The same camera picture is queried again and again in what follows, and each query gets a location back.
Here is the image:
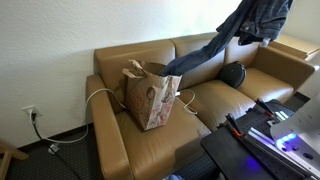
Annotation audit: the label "tan leather couch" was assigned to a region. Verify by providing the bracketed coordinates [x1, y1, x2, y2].
[85, 31, 316, 180]

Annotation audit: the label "blue denim jeans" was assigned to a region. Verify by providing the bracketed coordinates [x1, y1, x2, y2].
[158, 0, 295, 78]

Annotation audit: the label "black robot table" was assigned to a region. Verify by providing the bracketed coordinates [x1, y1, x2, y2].
[199, 97, 320, 180]

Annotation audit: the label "light wooden side table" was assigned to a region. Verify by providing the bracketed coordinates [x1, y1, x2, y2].
[267, 32, 320, 63]

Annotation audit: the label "grey power adapter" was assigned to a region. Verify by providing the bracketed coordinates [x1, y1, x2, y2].
[47, 142, 61, 155]

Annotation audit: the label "orange and black clamp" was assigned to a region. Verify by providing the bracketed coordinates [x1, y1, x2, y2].
[254, 97, 276, 116]
[224, 112, 246, 138]

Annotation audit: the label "aluminium extrusion rail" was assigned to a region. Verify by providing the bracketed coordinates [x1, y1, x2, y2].
[246, 126, 320, 180]

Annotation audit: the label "small blue object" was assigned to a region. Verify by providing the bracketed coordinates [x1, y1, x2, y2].
[162, 173, 185, 180]

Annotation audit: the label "white wall power outlet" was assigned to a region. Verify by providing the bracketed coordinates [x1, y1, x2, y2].
[21, 104, 44, 119]

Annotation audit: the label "black round zip case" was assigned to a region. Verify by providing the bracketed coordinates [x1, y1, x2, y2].
[217, 60, 248, 90]

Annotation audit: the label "printed brown paper bag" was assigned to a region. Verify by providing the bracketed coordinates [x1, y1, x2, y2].
[121, 58, 184, 132]

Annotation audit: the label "black power cord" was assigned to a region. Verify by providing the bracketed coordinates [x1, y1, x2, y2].
[30, 112, 56, 150]

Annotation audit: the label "white charging cable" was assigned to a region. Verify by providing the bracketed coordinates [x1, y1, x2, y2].
[43, 87, 199, 145]

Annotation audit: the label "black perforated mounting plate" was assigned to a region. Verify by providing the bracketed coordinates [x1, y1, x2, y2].
[218, 105, 320, 180]

